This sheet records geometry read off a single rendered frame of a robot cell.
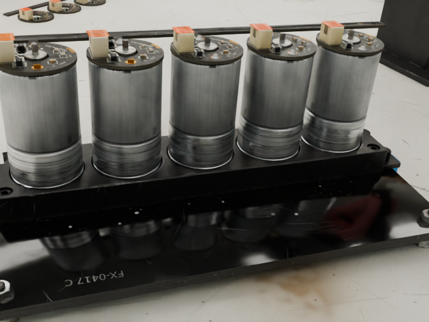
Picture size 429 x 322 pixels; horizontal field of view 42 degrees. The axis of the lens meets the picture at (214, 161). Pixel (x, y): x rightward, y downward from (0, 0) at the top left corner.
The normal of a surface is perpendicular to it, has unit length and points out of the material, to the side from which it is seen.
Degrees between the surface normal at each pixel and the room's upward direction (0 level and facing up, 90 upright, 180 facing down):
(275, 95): 90
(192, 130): 90
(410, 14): 90
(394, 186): 0
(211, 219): 0
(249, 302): 0
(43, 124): 90
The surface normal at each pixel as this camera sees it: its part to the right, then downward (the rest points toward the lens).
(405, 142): 0.07, -0.85
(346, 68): -0.24, 0.50
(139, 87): 0.44, 0.50
